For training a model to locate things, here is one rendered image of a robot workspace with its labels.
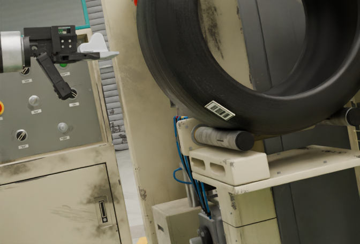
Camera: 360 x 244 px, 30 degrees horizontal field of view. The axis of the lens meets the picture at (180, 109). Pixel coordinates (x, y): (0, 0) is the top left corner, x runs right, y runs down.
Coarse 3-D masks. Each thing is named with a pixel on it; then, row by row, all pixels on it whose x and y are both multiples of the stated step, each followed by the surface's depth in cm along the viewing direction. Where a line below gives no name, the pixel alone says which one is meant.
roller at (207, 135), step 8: (200, 128) 180; (208, 128) 174; (216, 128) 169; (200, 136) 177; (208, 136) 170; (216, 136) 163; (224, 136) 158; (232, 136) 152; (240, 136) 150; (248, 136) 150; (216, 144) 166; (224, 144) 158; (232, 144) 152; (240, 144) 150; (248, 144) 150
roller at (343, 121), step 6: (342, 108) 161; (348, 108) 159; (354, 108) 157; (336, 114) 162; (342, 114) 159; (348, 114) 157; (354, 114) 157; (324, 120) 169; (330, 120) 165; (336, 120) 162; (342, 120) 159; (348, 120) 157; (354, 120) 157
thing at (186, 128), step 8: (184, 120) 182; (192, 120) 183; (184, 128) 182; (192, 128) 183; (184, 136) 182; (192, 136) 182; (256, 136) 187; (264, 136) 188; (272, 136) 189; (184, 144) 182; (192, 144) 183; (200, 144) 183; (208, 144) 184; (184, 152) 182
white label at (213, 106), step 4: (208, 104) 149; (212, 104) 148; (216, 104) 147; (208, 108) 150; (212, 108) 149; (216, 108) 149; (220, 108) 148; (224, 108) 148; (216, 112) 150; (220, 112) 150; (224, 112) 149; (228, 112) 148; (220, 116) 151; (224, 116) 150; (228, 116) 150; (232, 116) 149
